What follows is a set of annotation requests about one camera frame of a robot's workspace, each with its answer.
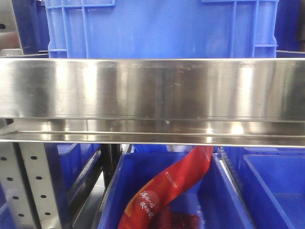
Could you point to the blue bin lower right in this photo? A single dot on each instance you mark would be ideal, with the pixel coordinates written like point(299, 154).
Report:
point(271, 181)

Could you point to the perforated steel upright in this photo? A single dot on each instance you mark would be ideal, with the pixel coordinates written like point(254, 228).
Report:
point(31, 177)

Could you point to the blue bin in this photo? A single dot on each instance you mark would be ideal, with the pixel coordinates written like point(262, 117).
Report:
point(271, 181)
point(77, 161)
point(213, 199)

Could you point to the blue bin lower middle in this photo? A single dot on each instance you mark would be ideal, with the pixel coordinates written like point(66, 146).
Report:
point(213, 199)

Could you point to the stainless steel shelf rail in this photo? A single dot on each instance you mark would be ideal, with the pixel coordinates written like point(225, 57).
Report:
point(224, 102)

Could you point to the red printed banner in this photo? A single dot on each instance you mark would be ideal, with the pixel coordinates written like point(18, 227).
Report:
point(162, 189)

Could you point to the large blue crate on shelf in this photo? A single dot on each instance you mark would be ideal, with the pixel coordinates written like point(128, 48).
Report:
point(161, 28)

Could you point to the blue bin lower left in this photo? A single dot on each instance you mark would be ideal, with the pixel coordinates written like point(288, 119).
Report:
point(77, 161)

